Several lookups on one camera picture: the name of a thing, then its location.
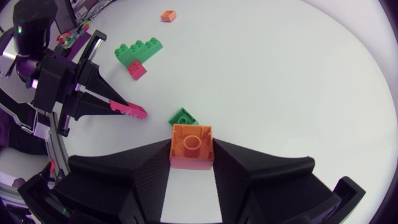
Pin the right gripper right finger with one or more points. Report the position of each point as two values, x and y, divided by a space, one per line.
267 189

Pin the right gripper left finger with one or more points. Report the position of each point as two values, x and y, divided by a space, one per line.
124 186

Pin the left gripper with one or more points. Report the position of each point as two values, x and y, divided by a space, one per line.
79 81

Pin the red toy brick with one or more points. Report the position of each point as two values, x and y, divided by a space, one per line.
136 70
132 109

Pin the orange toy brick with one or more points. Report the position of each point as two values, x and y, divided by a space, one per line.
191 146
168 15

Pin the dark mat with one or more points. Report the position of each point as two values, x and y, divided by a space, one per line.
77 45

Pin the pile of toy bricks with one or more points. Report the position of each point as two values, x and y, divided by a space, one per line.
66 37

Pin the dark screen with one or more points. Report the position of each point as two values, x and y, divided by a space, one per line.
66 14

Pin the small green toy brick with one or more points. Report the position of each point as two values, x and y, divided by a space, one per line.
182 118

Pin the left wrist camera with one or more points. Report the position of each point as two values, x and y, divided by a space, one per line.
49 90

